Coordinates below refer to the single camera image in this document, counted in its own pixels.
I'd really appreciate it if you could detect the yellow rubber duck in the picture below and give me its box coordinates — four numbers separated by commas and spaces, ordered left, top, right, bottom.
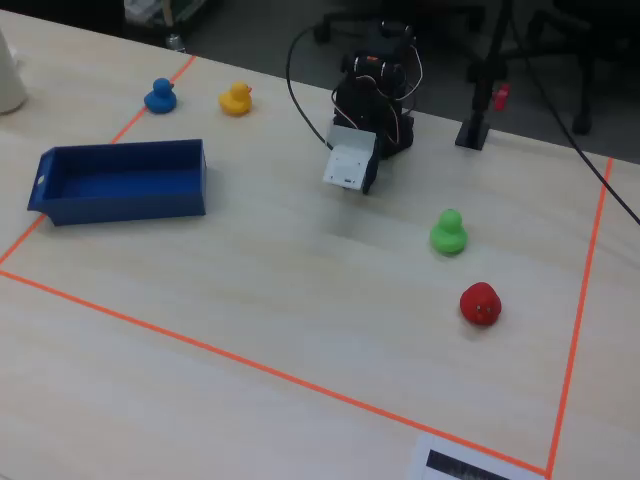
218, 81, 254, 118

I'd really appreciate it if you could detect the black camera stand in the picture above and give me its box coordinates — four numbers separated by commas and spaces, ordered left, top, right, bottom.
453, 0, 514, 151

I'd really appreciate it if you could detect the orange tape strip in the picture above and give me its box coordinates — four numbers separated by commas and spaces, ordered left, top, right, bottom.
0, 54, 197, 266
545, 157, 615, 479
0, 269, 551, 476

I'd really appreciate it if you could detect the blue plastic box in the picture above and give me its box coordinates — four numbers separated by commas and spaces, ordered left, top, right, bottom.
27, 138, 208, 227

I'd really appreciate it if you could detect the white paper with black bar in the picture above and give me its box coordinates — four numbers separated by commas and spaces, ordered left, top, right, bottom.
407, 433, 549, 480

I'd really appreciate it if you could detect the red clamp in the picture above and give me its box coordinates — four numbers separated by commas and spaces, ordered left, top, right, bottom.
491, 82, 512, 112

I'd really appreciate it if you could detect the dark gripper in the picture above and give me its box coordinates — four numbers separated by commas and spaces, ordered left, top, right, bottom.
360, 134, 384, 196

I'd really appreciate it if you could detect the white jug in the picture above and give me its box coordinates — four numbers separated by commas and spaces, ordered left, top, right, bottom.
0, 27, 29, 116

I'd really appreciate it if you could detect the green rubber duck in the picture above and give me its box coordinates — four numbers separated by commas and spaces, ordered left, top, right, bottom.
429, 208, 469, 257

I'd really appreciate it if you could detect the white camera box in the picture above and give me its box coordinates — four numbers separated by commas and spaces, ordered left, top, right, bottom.
322, 124, 380, 192

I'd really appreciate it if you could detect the blue rubber duck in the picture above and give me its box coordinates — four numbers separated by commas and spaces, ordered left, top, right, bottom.
143, 77, 178, 115

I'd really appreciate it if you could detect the black camera cable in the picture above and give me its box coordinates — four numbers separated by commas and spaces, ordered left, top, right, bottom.
285, 22, 334, 151

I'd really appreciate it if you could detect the black office chair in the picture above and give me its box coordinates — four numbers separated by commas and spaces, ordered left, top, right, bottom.
524, 0, 631, 136
312, 0, 486, 44

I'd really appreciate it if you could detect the red rubber duck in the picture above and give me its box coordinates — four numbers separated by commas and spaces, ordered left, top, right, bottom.
459, 281, 503, 328

